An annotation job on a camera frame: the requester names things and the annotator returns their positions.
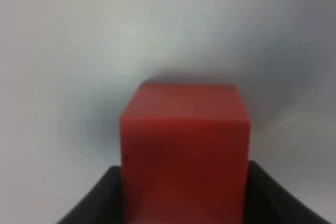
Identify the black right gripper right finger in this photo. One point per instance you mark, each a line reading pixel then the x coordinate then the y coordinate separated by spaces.
pixel 267 202

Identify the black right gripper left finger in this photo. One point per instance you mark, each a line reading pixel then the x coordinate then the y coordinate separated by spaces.
pixel 103 204

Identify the red cube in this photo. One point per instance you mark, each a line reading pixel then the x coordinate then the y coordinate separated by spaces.
pixel 184 154

